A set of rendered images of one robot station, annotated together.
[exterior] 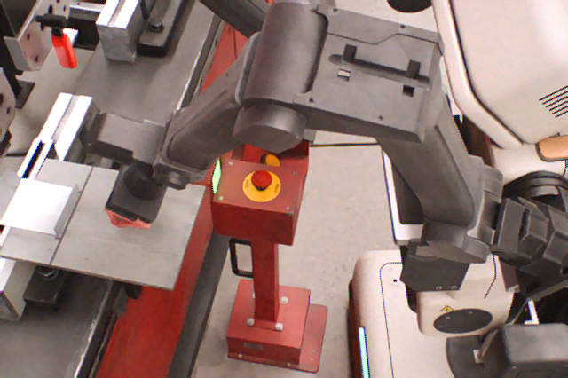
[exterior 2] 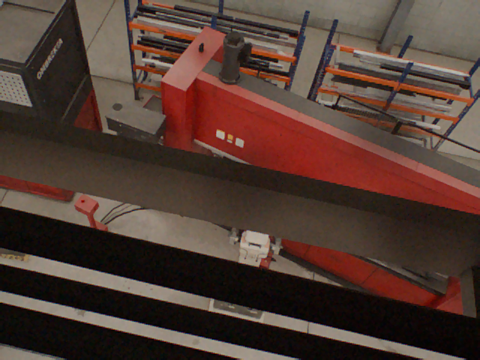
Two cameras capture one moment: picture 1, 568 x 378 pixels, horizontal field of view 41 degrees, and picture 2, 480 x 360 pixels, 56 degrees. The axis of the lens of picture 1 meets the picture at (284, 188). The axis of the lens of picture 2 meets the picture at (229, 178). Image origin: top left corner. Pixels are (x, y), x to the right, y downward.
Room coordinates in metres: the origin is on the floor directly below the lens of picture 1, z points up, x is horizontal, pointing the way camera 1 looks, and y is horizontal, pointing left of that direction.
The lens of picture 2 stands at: (0.51, -2.33, 5.21)
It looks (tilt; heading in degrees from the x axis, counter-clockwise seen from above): 57 degrees down; 95
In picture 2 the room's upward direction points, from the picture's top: 10 degrees clockwise
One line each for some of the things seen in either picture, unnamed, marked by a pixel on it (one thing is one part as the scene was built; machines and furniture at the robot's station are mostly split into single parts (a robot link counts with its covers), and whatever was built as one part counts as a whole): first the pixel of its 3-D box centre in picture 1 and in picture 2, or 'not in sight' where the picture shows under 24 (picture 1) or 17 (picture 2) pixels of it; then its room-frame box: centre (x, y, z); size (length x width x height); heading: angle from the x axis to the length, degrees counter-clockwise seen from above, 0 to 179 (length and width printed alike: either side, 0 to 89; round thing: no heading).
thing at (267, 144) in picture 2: not in sight; (338, 177); (1.27, 0.28, 1.74); 3.00 x 0.08 x 0.80; 168
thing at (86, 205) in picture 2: not in sight; (91, 219); (-1.19, -0.20, 0.41); 0.25 x 0.20 x 0.83; 78
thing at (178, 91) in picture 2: not in sight; (192, 135); (-0.29, 0.79, 1.15); 0.85 x 0.25 x 2.30; 78
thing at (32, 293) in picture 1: (74, 224); not in sight; (0.66, 0.35, 0.89); 0.30 x 0.05 x 0.03; 168
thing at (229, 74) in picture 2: not in sight; (241, 58); (0.14, 0.65, 2.53); 0.33 x 0.25 x 0.47; 168
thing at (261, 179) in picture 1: (261, 182); not in sight; (0.81, 0.04, 0.79); 0.04 x 0.04 x 0.04
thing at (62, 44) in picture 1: (58, 42); not in sight; (0.77, 0.32, 1.20); 0.04 x 0.02 x 0.10; 78
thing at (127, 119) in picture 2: not in sight; (138, 143); (-0.69, 0.23, 1.53); 0.51 x 0.25 x 0.85; 173
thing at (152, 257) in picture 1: (106, 221); not in sight; (0.60, 0.27, 1.00); 0.26 x 0.18 x 0.01; 78
